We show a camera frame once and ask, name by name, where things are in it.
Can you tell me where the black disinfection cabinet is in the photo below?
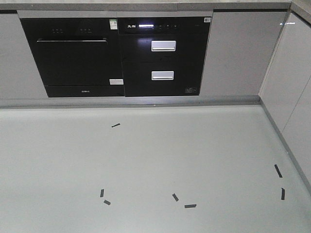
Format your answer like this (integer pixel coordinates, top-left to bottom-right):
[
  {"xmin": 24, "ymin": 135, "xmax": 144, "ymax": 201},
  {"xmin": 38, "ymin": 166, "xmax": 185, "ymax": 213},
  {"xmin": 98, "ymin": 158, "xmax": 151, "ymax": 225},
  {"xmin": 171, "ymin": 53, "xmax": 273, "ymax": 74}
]
[{"xmin": 118, "ymin": 17, "xmax": 211, "ymax": 97}]

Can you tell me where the black tape strip right upper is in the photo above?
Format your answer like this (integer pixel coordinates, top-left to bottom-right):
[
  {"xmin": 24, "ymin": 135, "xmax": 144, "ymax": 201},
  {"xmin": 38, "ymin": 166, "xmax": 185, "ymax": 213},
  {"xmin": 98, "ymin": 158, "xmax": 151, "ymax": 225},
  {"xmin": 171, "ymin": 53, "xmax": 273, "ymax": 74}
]
[{"xmin": 274, "ymin": 164, "xmax": 283, "ymax": 178}]

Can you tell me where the silver upper drawer handle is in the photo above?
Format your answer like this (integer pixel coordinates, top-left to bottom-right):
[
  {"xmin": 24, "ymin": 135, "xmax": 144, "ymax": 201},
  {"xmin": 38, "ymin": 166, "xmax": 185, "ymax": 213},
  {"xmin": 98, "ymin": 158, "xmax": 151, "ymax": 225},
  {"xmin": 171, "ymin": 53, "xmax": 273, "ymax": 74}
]
[{"xmin": 151, "ymin": 40, "xmax": 176, "ymax": 52}]

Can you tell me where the black built-in oven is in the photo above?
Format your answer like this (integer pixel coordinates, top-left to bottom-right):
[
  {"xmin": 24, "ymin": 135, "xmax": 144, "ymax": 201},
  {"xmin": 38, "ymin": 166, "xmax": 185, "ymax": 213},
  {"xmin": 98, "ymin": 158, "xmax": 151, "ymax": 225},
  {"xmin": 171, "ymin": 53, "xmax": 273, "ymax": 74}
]
[{"xmin": 21, "ymin": 18, "xmax": 125, "ymax": 98}]

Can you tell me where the silver lower drawer handle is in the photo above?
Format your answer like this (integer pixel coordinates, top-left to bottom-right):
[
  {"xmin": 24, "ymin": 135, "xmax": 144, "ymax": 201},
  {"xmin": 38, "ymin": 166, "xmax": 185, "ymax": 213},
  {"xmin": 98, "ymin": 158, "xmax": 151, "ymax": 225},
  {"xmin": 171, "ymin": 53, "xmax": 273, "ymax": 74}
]
[{"xmin": 151, "ymin": 71, "xmax": 174, "ymax": 81}]

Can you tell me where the black tape strip centre lower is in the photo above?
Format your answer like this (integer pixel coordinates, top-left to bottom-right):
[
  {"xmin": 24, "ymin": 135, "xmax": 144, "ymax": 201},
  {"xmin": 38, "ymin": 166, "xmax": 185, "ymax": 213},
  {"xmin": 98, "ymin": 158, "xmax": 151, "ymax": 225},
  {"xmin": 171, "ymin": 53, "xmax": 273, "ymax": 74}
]
[{"xmin": 184, "ymin": 204, "xmax": 197, "ymax": 209}]

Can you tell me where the silver drawer handle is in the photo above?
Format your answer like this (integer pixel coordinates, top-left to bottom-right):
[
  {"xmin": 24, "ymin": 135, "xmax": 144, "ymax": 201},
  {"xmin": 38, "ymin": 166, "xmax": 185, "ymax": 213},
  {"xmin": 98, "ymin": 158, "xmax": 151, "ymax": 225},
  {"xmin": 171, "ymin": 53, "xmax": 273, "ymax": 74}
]
[
  {"xmin": 151, "ymin": 71, "xmax": 174, "ymax": 81},
  {"xmin": 151, "ymin": 40, "xmax": 176, "ymax": 52}
]

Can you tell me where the black tape strip right lower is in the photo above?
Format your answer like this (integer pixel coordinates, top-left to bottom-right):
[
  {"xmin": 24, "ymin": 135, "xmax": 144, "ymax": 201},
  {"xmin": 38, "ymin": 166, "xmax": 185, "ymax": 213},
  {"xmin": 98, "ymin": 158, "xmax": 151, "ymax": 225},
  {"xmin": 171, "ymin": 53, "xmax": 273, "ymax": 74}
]
[{"xmin": 281, "ymin": 188, "xmax": 285, "ymax": 200}]

